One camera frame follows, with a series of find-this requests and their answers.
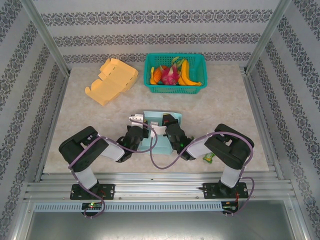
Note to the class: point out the light blue paper box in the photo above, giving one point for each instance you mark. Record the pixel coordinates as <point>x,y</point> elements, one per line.
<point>161,145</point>

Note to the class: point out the yellow paper box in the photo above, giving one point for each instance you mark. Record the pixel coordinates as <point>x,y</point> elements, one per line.
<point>112,82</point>

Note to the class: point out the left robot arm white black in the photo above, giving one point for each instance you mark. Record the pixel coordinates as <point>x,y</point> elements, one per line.
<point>85,150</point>

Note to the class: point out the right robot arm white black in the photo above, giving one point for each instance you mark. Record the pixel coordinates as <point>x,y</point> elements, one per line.
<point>232,150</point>

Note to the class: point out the teal plastic basket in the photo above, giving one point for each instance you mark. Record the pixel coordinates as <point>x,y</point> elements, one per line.
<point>175,90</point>

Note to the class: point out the green snack packet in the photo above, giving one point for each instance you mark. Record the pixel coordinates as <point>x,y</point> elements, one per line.
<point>208,157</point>

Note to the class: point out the yellow banana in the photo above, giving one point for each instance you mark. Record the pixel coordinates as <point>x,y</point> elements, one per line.
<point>185,71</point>
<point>183,83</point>

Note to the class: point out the pink dragon fruit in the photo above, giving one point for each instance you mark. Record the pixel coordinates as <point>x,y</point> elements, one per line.
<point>170,76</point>

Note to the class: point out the orange fruit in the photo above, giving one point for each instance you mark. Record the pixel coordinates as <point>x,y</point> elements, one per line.
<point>158,75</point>

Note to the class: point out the small yellow fruit piece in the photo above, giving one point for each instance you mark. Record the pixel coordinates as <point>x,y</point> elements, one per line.
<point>151,76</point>

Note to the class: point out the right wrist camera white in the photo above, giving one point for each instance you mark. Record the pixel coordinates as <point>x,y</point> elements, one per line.
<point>158,129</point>

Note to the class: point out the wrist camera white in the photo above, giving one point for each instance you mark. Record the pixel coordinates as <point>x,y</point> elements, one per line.
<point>136,117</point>
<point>158,129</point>

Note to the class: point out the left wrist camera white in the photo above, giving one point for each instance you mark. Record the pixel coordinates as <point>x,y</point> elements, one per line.
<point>136,117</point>

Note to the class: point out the aluminium mounting rail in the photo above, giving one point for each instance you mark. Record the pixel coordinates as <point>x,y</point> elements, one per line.
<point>160,186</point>

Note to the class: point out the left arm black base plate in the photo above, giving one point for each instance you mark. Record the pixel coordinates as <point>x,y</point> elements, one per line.
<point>107,191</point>

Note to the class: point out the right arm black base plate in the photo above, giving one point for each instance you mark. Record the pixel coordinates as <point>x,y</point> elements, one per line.
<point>212,191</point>

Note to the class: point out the left aluminium side rail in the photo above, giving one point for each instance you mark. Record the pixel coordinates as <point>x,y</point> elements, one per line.
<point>53,120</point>

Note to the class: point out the aluminium side rail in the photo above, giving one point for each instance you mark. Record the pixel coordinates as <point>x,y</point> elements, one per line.
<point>260,120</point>
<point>53,120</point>

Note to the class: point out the right aluminium side rail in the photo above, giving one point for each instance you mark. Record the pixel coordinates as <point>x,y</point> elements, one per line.
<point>260,120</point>

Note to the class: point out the right aluminium frame post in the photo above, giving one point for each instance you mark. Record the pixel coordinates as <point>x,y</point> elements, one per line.
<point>270,32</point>

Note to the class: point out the aluminium frame post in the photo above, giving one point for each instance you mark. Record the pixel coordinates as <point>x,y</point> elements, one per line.
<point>270,32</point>
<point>45,32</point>

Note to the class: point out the left aluminium frame post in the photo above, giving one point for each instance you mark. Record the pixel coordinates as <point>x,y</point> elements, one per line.
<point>45,32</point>

